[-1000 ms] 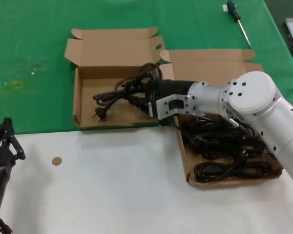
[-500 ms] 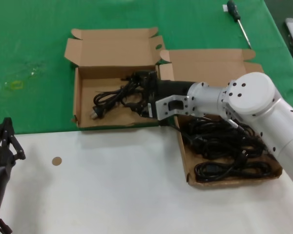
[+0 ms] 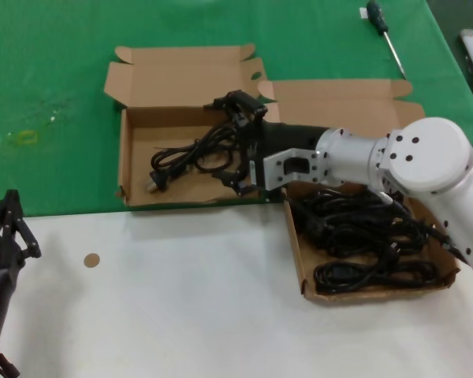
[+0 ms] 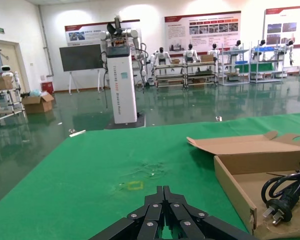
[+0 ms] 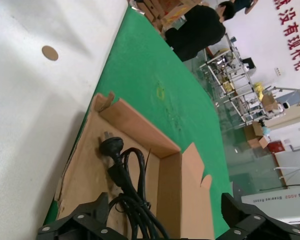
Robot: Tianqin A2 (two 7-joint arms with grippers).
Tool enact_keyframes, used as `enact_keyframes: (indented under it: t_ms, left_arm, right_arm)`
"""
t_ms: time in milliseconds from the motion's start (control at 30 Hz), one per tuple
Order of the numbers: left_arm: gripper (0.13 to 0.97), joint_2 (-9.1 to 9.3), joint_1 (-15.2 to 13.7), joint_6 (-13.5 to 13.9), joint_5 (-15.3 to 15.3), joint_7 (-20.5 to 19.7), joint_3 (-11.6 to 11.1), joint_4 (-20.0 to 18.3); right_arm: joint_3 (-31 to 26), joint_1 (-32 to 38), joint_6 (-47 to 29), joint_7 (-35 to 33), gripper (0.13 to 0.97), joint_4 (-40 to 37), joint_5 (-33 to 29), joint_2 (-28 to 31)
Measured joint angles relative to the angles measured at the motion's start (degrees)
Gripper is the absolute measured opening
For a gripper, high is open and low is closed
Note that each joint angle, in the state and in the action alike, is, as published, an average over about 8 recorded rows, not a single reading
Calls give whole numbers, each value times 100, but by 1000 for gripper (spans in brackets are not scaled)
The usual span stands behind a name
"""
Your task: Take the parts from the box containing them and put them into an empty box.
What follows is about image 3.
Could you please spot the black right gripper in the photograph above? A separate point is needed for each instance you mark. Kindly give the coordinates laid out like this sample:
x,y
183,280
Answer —
x,y
284,136

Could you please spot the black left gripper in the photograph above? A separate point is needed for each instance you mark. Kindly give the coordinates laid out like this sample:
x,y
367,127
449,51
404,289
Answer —
x,y
0,283

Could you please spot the open brown cardboard box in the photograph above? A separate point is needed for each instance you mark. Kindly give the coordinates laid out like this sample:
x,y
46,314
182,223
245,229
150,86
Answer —
x,y
173,86
339,94

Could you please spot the round brown cardboard disc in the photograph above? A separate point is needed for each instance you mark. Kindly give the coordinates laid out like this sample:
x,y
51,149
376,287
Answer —
x,y
91,260

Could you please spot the green table cloth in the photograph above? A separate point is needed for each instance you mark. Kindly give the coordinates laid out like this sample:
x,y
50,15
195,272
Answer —
x,y
43,59

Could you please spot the white tape piece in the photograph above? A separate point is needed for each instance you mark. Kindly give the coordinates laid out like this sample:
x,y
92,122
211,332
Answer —
x,y
362,13

